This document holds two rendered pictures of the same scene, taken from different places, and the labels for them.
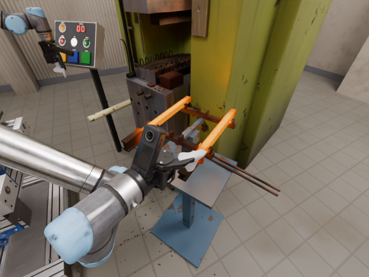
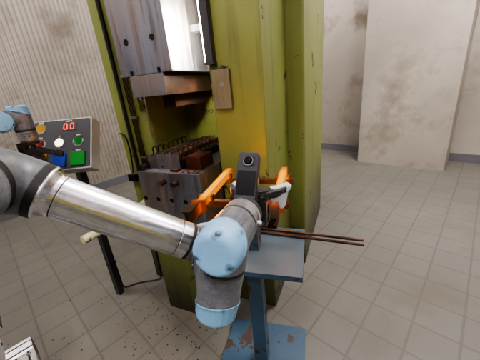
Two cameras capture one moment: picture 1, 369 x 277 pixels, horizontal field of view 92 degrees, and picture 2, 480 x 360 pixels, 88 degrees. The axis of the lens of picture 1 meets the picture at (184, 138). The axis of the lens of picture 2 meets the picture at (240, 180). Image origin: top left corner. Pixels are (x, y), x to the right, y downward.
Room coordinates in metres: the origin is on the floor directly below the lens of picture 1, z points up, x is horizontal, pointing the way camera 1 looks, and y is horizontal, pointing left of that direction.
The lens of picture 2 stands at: (-0.19, 0.24, 1.27)
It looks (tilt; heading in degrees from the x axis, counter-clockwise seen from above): 20 degrees down; 344
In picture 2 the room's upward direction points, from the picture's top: 6 degrees counter-clockwise
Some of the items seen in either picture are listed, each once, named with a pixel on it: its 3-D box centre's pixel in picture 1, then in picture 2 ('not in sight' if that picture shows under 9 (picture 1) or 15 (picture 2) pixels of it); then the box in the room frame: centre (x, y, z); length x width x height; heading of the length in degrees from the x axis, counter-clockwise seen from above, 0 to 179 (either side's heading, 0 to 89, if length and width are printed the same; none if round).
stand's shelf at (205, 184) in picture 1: (189, 165); (253, 248); (0.61, -0.03, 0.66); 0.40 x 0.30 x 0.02; 57
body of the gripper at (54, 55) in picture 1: (51, 51); (33, 154); (1.15, 0.80, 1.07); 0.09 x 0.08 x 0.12; 119
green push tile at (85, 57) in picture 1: (86, 58); (78, 158); (1.27, 0.66, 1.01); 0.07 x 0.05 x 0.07; 73
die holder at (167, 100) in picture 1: (176, 102); (202, 192); (1.24, 0.06, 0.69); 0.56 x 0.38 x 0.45; 138
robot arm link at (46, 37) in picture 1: (46, 36); (28, 136); (1.15, 0.79, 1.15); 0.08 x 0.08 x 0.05
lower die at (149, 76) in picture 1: (168, 65); (186, 150); (1.26, 0.11, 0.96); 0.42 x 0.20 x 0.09; 138
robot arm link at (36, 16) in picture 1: (38, 20); (20, 118); (1.15, 0.80, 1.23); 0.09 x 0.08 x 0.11; 126
